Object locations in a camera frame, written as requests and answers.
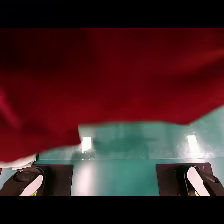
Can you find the red T-shirt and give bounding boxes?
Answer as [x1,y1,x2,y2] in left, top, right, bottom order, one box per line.
[0,27,224,165]

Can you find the white garment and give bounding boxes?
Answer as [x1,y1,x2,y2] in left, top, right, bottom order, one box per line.
[0,153,38,170]

